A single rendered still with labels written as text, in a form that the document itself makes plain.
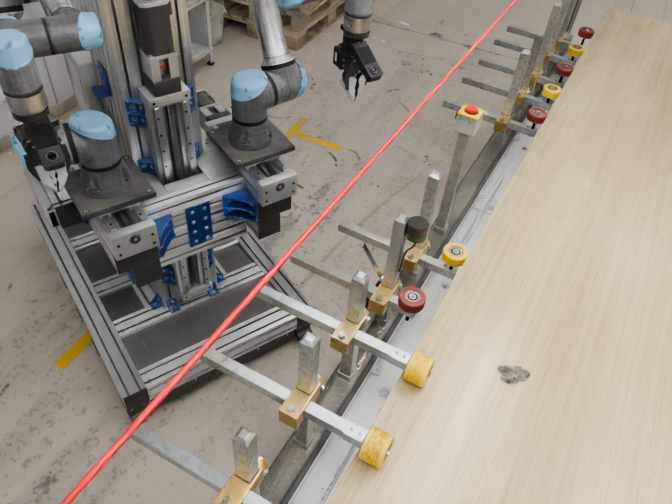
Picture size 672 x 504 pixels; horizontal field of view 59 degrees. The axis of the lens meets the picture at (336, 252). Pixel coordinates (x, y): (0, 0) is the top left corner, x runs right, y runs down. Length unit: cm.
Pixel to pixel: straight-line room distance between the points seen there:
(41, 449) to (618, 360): 207
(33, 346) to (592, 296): 227
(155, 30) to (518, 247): 128
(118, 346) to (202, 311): 36
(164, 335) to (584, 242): 164
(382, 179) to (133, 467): 213
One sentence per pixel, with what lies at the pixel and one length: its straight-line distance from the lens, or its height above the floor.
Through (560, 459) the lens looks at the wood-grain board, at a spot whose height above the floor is 90.
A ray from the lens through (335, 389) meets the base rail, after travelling 179.
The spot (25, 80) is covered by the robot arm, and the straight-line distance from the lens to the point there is 134.
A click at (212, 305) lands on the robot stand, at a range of 262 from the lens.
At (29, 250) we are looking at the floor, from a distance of 338.
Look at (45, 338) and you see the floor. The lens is 296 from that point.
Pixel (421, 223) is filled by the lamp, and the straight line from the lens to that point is 163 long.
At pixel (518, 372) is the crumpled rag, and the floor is 92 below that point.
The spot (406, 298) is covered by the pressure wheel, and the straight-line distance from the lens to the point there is 176.
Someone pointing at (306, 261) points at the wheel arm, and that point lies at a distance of 188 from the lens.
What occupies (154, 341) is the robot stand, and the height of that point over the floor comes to 21.
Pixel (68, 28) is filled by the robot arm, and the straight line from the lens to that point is 142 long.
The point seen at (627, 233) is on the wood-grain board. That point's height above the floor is 90.
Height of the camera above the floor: 221
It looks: 45 degrees down
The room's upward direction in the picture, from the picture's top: 5 degrees clockwise
